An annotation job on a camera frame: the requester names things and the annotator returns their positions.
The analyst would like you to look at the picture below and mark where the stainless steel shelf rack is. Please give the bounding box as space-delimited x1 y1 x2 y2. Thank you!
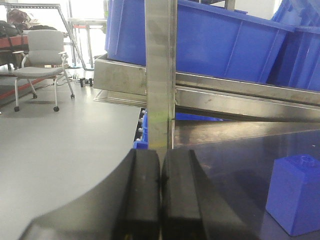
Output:
93 0 320 149

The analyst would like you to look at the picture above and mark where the grey metal frame table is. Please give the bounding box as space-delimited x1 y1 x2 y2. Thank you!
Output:
67 17 107 71

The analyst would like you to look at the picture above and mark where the grey office chair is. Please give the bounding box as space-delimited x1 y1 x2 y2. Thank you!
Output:
13 29 75 112

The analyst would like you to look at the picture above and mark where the blue plastic bin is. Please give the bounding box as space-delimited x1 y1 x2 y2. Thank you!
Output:
105 0 294 83
267 0 320 92

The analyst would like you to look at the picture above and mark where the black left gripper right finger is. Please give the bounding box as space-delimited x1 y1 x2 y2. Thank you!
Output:
161 149 259 240

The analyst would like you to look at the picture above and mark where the blue plastic bin left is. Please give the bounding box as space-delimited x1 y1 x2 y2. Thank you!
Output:
105 0 294 83

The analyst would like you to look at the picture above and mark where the blue bottle-shaped plastic part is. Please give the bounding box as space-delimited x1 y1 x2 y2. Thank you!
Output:
265 154 320 236

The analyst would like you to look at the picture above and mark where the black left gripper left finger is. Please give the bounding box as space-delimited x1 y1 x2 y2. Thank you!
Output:
20 149 160 240

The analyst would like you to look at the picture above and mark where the blue plastic bin right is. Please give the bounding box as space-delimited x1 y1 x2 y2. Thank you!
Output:
267 0 320 92

